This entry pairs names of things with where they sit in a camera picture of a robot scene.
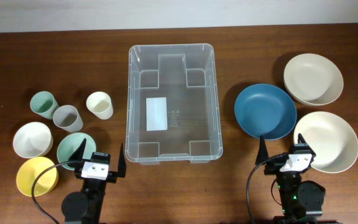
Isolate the beige bowl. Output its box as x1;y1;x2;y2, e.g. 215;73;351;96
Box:
283;54;344;106
293;111;358;174

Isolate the green cup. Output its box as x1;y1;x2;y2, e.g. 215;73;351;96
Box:
30;91;59;119

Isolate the clear plastic storage container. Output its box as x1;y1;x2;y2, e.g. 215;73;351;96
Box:
125;43;223;165

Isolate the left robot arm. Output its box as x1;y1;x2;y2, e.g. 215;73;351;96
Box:
61;139;126;223

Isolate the mint green small bowl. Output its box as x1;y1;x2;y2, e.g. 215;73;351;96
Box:
57;133;97;162

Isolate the cream cup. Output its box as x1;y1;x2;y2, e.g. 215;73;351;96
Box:
86;91;114;119

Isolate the grey cup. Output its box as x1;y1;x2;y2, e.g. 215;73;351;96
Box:
53;105;83;133

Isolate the yellow small bowl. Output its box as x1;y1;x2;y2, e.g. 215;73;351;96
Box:
16;157;58;197

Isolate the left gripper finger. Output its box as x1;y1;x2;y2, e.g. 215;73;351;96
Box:
117;144;126;178
68;138;87;161

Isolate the white label in container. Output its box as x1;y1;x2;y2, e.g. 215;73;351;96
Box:
146;97;168;131

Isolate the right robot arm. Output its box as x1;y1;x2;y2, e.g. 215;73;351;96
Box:
255;134;326;224

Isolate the white small bowl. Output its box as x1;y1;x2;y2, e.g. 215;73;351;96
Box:
12;122;53;159

